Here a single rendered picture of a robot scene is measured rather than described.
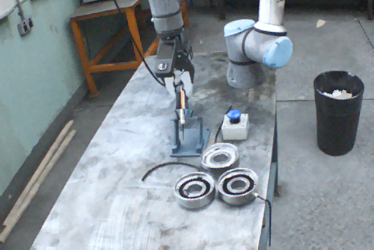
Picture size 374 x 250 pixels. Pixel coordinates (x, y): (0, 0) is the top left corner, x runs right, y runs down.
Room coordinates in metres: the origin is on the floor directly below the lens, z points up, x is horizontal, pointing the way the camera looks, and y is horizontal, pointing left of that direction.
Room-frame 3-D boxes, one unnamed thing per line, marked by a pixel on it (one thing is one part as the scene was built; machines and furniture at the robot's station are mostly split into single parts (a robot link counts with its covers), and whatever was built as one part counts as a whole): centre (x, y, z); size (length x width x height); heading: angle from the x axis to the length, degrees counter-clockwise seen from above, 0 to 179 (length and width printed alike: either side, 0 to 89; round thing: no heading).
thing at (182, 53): (0.99, 0.00, 1.10); 0.09 x 0.08 x 0.12; 162
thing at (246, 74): (1.28, -0.24, 0.85); 0.15 x 0.15 x 0.10
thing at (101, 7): (3.57, 0.28, 0.39); 1.50 x 0.62 x 0.78; 161
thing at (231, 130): (0.97, -0.13, 0.82); 0.08 x 0.07 x 0.05; 161
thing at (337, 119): (1.69, -0.88, 0.21); 0.34 x 0.34 x 0.43
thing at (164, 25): (0.98, 0.00, 1.18); 0.08 x 0.08 x 0.05
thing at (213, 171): (0.83, -0.06, 0.82); 0.10 x 0.10 x 0.04
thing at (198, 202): (0.73, 0.02, 0.82); 0.10 x 0.10 x 0.04
